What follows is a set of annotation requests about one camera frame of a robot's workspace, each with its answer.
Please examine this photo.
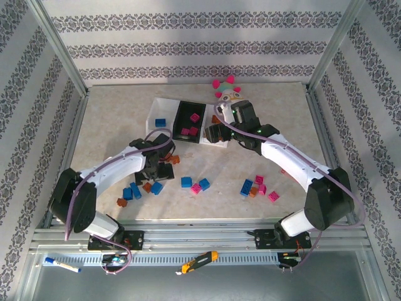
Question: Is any white bin for orange bricks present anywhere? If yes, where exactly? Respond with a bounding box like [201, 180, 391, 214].
[200, 102, 234, 148]

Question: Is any white and pink plush toy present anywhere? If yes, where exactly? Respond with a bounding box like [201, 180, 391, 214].
[211, 74, 246, 103]

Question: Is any black plastic bin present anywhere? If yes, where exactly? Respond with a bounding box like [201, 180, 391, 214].
[171, 100, 208, 144]

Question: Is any white bin for blue bricks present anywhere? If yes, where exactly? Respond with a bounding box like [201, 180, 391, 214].
[146, 97, 181, 138]

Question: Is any yellow and black utility knife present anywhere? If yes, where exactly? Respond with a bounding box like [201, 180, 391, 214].
[175, 250, 219, 276]

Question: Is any blue and white marker pen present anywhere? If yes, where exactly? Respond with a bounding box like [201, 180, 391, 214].
[44, 256, 82, 273]

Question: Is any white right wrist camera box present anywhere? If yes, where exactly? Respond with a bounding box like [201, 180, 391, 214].
[217, 102, 236, 125]

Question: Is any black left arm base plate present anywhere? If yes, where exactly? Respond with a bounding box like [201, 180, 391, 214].
[87, 230, 145, 251]

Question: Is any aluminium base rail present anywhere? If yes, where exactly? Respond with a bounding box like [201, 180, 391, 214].
[28, 219, 372, 251]

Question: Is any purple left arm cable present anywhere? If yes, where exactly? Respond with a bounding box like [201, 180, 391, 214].
[64, 128, 174, 276]

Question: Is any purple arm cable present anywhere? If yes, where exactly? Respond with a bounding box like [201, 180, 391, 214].
[64, 128, 174, 276]
[213, 103, 367, 273]

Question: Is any aluminium side rail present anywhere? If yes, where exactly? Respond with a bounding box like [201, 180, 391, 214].
[43, 90, 90, 228]
[304, 83, 358, 226]

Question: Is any grey slotted cable duct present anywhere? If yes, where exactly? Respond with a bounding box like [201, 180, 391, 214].
[42, 252, 301, 267]

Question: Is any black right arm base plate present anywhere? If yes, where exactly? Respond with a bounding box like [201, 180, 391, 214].
[255, 228, 313, 250]

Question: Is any aluminium frame post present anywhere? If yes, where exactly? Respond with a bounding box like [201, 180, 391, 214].
[306, 0, 367, 93]
[26, 0, 90, 97]

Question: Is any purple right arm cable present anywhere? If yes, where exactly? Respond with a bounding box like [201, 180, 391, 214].
[213, 103, 367, 273]

